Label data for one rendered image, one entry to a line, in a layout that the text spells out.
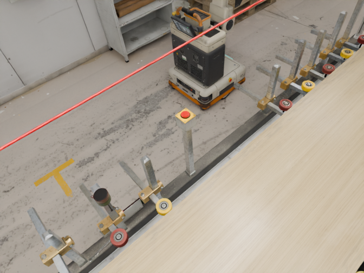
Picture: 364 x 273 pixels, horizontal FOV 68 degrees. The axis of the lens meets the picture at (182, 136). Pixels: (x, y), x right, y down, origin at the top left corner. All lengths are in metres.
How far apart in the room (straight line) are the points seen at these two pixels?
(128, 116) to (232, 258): 2.15
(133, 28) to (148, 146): 2.08
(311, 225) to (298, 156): 0.38
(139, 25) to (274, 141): 3.14
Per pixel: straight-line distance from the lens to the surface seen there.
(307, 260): 1.36
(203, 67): 2.70
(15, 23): 3.62
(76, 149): 2.96
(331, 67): 2.21
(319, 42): 2.20
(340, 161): 1.66
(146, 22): 4.36
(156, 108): 3.07
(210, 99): 2.90
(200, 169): 1.71
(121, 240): 1.36
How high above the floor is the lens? 2.15
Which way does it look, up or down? 51 degrees down
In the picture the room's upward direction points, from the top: 7 degrees counter-clockwise
